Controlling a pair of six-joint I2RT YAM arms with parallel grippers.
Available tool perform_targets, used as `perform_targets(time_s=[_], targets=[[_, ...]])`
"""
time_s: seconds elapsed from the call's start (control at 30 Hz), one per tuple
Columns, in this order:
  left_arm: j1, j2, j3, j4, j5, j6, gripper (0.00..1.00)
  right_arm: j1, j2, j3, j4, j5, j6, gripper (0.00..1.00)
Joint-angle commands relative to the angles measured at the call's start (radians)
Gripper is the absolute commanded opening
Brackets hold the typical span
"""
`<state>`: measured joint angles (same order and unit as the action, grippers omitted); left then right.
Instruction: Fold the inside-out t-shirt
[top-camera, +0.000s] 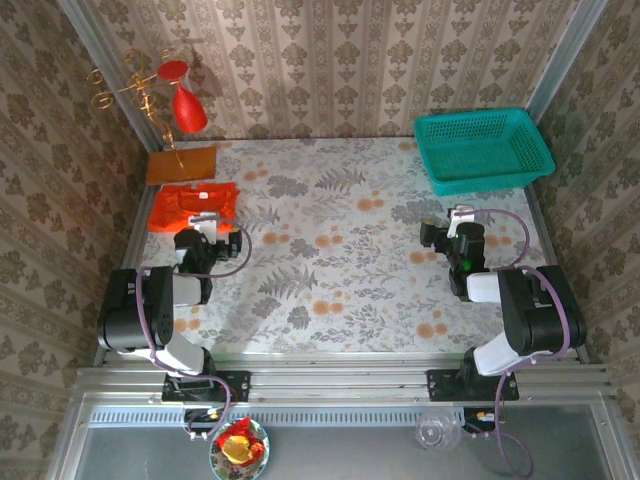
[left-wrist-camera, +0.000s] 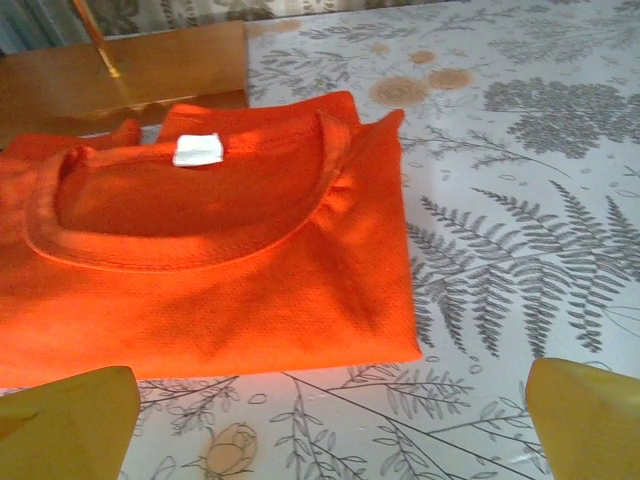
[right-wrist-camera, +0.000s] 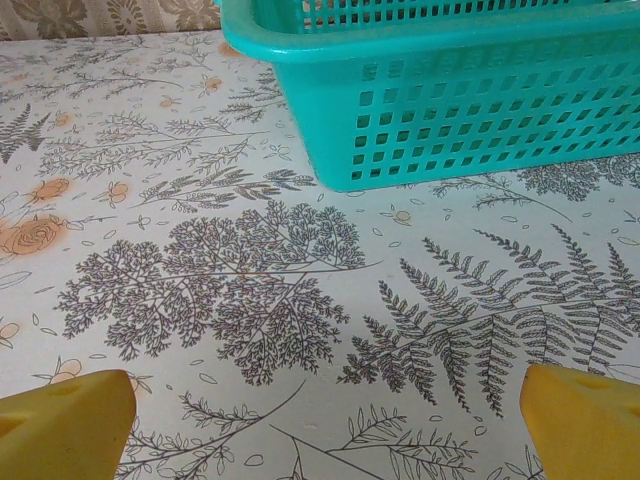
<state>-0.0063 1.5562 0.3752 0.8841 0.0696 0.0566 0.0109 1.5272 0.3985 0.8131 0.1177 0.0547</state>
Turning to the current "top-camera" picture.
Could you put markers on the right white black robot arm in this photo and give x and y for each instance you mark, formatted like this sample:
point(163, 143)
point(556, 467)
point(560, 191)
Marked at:
point(540, 310)

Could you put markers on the floral patterned plate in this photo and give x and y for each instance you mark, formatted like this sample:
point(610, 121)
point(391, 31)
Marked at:
point(258, 466)

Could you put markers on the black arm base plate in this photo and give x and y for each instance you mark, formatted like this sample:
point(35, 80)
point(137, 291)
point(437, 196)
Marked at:
point(240, 385)
point(437, 385)

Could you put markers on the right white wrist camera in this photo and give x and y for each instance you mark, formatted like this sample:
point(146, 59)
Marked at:
point(457, 222)

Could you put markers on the aluminium cross rail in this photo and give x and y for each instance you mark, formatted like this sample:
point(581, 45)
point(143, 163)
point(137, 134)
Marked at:
point(340, 385)

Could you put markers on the grey metal panel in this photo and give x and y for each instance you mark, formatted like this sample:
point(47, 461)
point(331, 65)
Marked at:
point(350, 452)

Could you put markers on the floral table mat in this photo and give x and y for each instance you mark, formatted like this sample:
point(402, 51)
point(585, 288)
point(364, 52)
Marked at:
point(325, 300)

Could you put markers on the red foil wrapper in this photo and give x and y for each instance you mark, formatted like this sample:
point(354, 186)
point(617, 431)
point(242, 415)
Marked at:
point(256, 440)

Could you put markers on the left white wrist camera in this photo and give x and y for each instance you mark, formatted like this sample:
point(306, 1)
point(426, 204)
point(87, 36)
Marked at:
point(207, 229)

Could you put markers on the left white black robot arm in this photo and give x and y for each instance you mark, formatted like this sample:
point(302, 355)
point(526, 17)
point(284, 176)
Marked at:
point(130, 310)

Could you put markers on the orange t-shirt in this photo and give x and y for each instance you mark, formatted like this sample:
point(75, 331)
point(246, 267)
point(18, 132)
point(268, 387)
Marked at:
point(172, 210)

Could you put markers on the teal plastic basket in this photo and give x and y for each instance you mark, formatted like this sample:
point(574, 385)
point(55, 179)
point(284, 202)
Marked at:
point(480, 155)

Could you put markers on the black board yellow plug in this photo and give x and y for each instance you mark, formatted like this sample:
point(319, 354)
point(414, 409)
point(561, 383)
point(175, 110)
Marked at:
point(202, 416)
point(482, 417)

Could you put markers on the yellow crumpled wrapper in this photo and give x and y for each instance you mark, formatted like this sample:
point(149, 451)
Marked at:
point(236, 449)

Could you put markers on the clear plastic glass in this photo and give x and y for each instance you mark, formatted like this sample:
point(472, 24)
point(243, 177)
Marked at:
point(432, 432)

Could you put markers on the aluminium corner post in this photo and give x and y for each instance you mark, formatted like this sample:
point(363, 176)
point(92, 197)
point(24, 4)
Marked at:
point(568, 50)
point(88, 30)

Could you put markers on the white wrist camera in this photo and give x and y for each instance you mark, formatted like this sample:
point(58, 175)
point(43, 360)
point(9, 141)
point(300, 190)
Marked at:
point(457, 222)
point(207, 229)

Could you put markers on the red goblet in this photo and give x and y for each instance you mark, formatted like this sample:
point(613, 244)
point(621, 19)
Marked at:
point(189, 112)

